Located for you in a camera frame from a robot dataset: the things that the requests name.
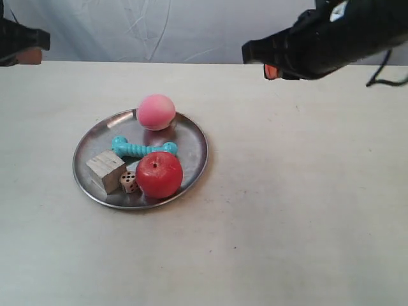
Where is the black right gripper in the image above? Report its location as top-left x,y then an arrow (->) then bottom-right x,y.
241,1 -> 407,80

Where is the round metal plate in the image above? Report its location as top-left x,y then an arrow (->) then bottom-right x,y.
73,109 -> 209,210

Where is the white backdrop cloth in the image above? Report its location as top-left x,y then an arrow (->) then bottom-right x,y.
0,0 -> 408,66

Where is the teal bone toy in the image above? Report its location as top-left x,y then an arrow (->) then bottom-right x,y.
112,136 -> 179,158

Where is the pink peach ball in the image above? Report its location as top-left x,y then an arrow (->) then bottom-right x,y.
136,94 -> 176,131

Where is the wooden cube block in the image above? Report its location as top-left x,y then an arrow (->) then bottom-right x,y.
86,150 -> 127,194

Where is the red apple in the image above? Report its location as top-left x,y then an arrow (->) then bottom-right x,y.
136,152 -> 184,199

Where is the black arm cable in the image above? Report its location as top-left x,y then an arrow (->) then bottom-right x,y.
365,47 -> 408,87

